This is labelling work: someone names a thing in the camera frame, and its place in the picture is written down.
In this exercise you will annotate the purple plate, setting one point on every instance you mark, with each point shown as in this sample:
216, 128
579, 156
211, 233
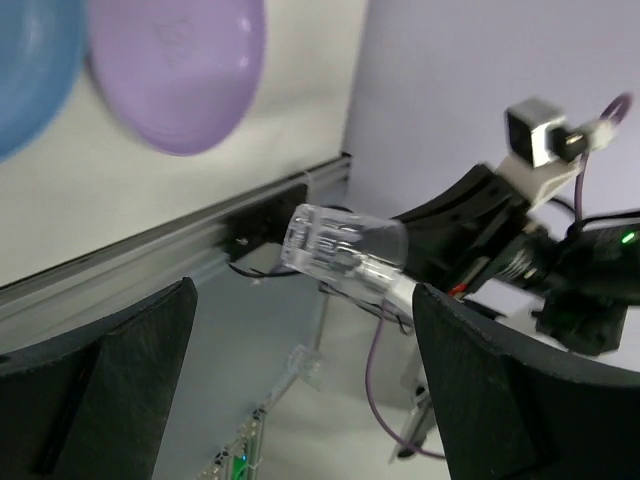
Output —
180, 74

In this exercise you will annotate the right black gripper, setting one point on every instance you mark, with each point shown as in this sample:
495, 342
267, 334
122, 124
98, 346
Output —
472, 233

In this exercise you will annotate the clear glass cup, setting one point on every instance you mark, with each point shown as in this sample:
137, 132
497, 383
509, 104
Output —
357, 255

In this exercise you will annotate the blue plate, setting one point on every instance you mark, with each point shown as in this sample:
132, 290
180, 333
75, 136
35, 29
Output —
43, 45

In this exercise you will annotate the aluminium mounting rail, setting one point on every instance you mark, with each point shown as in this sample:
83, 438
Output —
77, 292

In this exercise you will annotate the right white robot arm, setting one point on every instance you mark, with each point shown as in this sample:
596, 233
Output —
597, 274

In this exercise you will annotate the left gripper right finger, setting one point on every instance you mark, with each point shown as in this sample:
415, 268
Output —
511, 407

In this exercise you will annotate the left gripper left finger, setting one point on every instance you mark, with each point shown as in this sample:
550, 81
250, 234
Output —
93, 403

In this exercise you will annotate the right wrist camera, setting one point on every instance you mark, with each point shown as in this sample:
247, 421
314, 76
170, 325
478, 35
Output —
544, 150

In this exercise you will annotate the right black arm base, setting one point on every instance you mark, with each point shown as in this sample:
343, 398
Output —
259, 224

